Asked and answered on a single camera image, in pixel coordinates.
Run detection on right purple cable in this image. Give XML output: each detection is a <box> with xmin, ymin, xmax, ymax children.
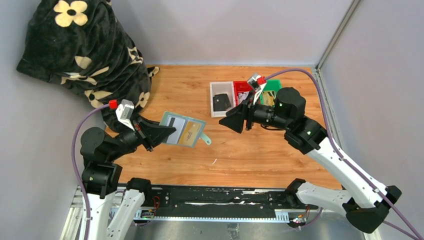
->
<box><xmin>258</xmin><ymin>67</ymin><xmax>424</xmax><ymax>240</ymax></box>

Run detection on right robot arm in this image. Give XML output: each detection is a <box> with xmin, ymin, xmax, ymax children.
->
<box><xmin>219</xmin><ymin>87</ymin><xmax>402</xmax><ymax>234</ymax></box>

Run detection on green plastic bin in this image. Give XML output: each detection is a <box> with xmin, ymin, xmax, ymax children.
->
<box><xmin>258</xmin><ymin>79</ymin><xmax>282</xmax><ymax>107</ymax></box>

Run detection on red plastic bin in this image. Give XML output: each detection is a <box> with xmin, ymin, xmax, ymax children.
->
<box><xmin>233</xmin><ymin>81</ymin><xmax>253</xmax><ymax>105</ymax></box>

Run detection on white plastic bin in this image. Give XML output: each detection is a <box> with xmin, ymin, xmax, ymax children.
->
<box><xmin>209</xmin><ymin>81</ymin><xmax>236</xmax><ymax>118</ymax></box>

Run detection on gold cards in green bin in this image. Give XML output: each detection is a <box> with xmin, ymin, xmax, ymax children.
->
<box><xmin>261</xmin><ymin>90</ymin><xmax>276</xmax><ymax>107</ymax></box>

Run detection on aluminium frame rail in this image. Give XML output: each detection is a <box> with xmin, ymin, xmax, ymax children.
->
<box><xmin>59</xmin><ymin>185</ymin><xmax>382</xmax><ymax>240</ymax></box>

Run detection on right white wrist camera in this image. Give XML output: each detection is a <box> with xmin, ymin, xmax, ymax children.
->
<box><xmin>247</xmin><ymin>73</ymin><xmax>267</xmax><ymax>104</ymax></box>

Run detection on gold card in holder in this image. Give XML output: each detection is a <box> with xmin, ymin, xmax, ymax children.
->
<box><xmin>178</xmin><ymin>121</ymin><xmax>201</xmax><ymax>147</ymax></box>

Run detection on purple cable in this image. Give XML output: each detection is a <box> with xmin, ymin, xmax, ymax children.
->
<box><xmin>258</xmin><ymin>67</ymin><xmax>424</xmax><ymax>240</ymax></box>
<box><xmin>71</xmin><ymin>99</ymin><xmax>118</xmax><ymax>240</ymax></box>

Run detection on black cards in white bin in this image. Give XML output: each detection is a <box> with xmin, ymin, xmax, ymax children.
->
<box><xmin>212</xmin><ymin>93</ymin><xmax>232</xmax><ymax>112</ymax></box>

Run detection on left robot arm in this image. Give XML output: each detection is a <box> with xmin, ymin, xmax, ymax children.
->
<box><xmin>79</xmin><ymin>116</ymin><xmax>176</xmax><ymax>240</ymax></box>

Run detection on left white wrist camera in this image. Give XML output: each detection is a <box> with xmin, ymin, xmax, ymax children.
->
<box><xmin>108</xmin><ymin>99</ymin><xmax>135</xmax><ymax>131</ymax></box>

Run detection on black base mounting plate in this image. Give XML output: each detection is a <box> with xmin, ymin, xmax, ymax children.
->
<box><xmin>140</xmin><ymin>184</ymin><xmax>308</xmax><ymax>222</ymax></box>

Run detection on white cards in red bin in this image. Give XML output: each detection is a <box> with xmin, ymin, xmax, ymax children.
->
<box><xmin>236</xmin><ymin>91</ymin><xmax>250</xmax><ymax>104</ymax></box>

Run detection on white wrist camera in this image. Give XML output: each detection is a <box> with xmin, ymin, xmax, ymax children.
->
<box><xmin>108</xmin><ymin>99</ymin><xmax>135</xmax><ymax>131</ymax></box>
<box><xmin>247</xmin><ymin>73</ymin><xmax>267</xmax><ymax>104</ymax></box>

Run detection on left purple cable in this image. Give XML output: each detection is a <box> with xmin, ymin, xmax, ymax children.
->
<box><xmin>71</xmin><ymin>99</ymin><xmax>118</xmax><ymax>240</ymax></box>

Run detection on black floral blanket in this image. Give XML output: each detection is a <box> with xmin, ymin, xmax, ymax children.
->
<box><xmin>16</xmin><ymin>0</ymin><xmax>160</xmax><ymax>116</ymax></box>

